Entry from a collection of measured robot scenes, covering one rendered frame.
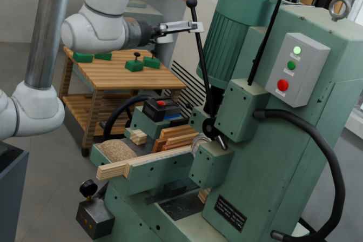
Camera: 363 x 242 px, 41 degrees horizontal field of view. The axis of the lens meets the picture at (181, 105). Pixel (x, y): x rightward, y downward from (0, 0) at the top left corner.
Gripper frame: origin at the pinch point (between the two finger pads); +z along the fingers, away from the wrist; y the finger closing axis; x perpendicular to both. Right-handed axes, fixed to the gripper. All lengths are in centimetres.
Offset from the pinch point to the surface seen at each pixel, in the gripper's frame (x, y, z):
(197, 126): -29.1, -12.3, 10.7
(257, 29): -4.7, 21.4, 7.8
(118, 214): -55, -41, -8
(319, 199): -87, -58, 146
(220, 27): -0.8, 10.0, 5.4
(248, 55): -11.0, 17.1, 7.1
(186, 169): -42.8, -16.8, 5.9
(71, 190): -55, -146, 34
